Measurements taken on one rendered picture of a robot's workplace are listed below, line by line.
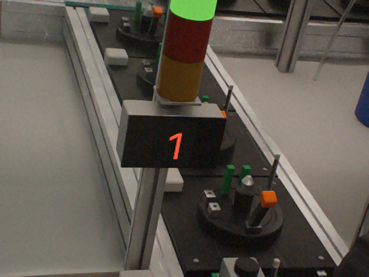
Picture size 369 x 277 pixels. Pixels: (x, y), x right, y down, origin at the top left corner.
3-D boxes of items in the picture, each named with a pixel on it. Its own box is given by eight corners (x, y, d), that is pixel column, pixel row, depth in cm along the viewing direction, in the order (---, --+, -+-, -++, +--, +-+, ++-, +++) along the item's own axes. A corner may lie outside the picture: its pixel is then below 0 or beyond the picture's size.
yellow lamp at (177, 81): (202, 103, 85) (210, 64, 83) (161, 101, 84) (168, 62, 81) (191, 83, 89) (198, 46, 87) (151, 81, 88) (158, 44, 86)
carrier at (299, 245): (335, 277, 112) (358, 209, 106) (183, 282, 105) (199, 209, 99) (277, 186, 132) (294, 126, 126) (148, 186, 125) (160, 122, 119)
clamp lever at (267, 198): (261, 228, 112) (278, 201, 106) (248, 228, 111) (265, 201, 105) (255, 208, 114) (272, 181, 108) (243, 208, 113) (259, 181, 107)
